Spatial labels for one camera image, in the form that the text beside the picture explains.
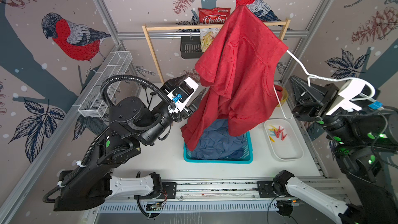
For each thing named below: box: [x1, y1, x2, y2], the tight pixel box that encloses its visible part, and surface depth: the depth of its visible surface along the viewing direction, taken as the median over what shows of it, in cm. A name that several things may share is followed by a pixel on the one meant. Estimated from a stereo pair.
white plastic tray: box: [263, 118, 305, 162], surface depth 90 cm
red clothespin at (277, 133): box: [274, 125, 282, 139], surface depth 94 cm
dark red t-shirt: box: [181, 5, 289, 150], surface depth 43 cm
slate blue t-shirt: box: [190, 118, 247, 160], surface depth 81 cm
